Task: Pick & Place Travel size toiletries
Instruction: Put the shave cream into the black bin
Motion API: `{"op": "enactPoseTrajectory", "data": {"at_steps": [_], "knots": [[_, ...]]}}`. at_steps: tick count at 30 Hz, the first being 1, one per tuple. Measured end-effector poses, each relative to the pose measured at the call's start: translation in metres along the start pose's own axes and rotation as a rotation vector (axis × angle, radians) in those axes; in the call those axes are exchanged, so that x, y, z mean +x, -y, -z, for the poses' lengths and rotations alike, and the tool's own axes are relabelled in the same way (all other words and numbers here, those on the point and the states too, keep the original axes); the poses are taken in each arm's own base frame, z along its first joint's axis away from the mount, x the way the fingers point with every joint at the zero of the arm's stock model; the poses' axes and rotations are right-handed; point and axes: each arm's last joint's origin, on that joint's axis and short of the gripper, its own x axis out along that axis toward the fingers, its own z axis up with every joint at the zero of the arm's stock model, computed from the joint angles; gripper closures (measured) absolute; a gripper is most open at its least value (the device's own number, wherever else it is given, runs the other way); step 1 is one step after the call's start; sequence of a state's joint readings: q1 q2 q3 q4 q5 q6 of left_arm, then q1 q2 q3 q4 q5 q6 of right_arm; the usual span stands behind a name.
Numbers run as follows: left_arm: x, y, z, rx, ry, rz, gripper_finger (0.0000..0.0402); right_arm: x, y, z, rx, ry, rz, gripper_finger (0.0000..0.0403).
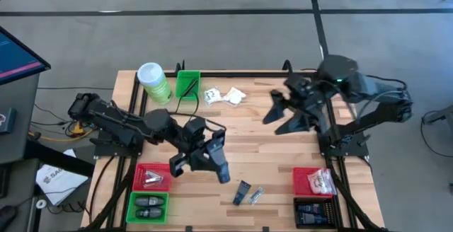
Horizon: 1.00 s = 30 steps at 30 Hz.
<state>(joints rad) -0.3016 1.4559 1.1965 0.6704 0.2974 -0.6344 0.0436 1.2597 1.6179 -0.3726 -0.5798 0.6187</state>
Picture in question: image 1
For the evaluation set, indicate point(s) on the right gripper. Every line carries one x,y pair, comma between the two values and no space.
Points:
308,97

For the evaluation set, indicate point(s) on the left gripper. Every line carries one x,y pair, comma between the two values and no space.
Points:
178,165

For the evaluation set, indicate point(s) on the white cotton pads packet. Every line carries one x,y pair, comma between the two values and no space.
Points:
329,189
234,95
212,95
318,179

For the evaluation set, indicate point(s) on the silver nail clipper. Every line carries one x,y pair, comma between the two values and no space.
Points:
148,175
255,195
155,181

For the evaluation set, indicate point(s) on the black comb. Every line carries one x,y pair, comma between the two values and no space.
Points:
187,92
193,84

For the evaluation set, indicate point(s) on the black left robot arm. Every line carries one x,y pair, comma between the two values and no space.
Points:
117,122

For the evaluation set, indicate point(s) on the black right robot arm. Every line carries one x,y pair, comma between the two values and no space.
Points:
375,87

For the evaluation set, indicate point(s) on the red plastic basket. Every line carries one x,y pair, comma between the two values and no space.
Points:
139,186
301,182

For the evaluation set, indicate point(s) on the small green plastic basket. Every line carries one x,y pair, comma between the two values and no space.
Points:
182,76

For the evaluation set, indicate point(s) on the green disinfecting wipes canister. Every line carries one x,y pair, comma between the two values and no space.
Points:
159,87

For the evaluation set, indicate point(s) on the large green plastic basket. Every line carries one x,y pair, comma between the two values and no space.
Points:
147,221

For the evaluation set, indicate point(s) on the black plastic basket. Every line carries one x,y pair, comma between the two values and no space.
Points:
332,212

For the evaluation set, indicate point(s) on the black desk crossbar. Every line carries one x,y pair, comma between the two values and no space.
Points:
60,159

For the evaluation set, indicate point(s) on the grey chair base leg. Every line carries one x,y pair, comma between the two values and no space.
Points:
439,116

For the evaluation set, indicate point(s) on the white printed booklet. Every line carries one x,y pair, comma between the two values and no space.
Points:
58,180

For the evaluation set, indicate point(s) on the white tape roll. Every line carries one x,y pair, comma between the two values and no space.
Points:
41,203

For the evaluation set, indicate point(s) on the grey workstation desk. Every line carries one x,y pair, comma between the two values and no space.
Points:
17,119

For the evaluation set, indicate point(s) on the black box with white logo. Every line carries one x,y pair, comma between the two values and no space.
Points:
6,120

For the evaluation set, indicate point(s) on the blue-screen monitor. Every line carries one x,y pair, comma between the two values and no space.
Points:
17,58

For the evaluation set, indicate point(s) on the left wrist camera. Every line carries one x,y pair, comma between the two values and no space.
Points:
194,126

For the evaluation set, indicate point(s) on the black frame bracket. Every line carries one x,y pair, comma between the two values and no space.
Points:
265,229
189,229

